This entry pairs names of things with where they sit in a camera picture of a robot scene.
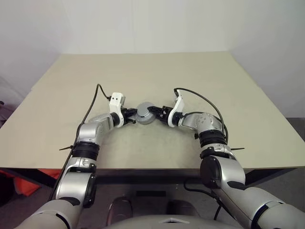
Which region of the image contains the orange red fabric object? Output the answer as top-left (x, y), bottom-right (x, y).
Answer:
top-left (0, 168), bottom-right (60, 196)

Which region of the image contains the dark rounded robot right foot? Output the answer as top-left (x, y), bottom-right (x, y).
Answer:
top-left (166, 200), bottom-right (200, 217)

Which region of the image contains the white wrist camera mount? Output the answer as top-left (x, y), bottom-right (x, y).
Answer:
top-left (108, 92), bottom-right (127, 127)
top-left (166, 89), bottom-right (184, 127)

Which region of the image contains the black metal table frame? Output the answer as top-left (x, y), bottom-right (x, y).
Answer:
top-left (0, 168), bottom-right (305, 191)

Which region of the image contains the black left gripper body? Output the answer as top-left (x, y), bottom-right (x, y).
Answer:
top-left (121, 107), bottom-right (130, 127)

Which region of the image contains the dark rounded robot left foot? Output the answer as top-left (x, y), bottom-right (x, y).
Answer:
top-left (108, 197), bottom-right (133, 225)

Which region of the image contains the black floor plate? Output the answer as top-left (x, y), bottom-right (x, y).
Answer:
top-left (135, 190), bottom-right (166, 198)

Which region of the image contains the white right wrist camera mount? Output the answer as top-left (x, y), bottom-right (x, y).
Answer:
top-left (166, 89), bottom-right (184, 127)

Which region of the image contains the dark rounded robot foot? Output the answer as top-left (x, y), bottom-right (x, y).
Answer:
top-left (108, 197), bottom-right (133, 225)
top-left (166, 200), bottom-right (200, 217)

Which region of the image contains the grey robot torso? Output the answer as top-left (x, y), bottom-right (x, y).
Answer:
top-left (102, 214), bottom-right (205, 229)

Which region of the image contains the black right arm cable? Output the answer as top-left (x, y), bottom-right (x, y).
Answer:
top-left (173, 87), bottom-right (229, 221)

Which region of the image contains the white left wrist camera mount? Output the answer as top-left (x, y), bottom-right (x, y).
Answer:
top-left (108, 92), bottom-right (127, 127)

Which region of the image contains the grey toothed motor cover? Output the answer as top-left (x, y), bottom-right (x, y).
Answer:
top-left (137, 102), bottom-right (156, 118)

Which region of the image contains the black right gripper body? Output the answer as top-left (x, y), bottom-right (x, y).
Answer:
top-left (159, 105), bottom-right (173, 125)

